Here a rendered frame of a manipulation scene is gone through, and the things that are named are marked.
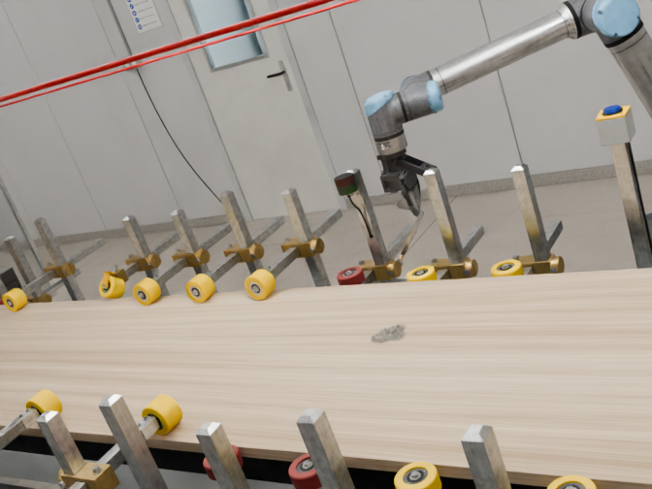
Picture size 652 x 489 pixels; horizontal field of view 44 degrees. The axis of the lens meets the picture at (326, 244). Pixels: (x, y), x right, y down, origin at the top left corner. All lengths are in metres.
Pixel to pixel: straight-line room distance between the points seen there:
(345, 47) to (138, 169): 2.38
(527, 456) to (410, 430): 0.26
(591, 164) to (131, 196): 3.92
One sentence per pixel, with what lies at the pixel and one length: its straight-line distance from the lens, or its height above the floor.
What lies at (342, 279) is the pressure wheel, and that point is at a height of 0.90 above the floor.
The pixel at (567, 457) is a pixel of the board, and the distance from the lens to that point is 1.47.
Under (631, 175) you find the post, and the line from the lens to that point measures 2.10.
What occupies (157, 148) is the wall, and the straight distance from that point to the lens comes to 6.78.
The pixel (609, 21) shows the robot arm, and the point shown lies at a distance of 2.43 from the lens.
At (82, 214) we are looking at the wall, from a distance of 7.81.
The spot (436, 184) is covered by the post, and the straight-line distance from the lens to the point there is 2.27.
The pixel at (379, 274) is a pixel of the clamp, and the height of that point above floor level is 0.84.
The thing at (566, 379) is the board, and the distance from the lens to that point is 1.66.
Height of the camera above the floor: 1.81
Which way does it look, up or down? 20 degrees down
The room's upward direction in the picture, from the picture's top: 20 degrees counter-clockwise
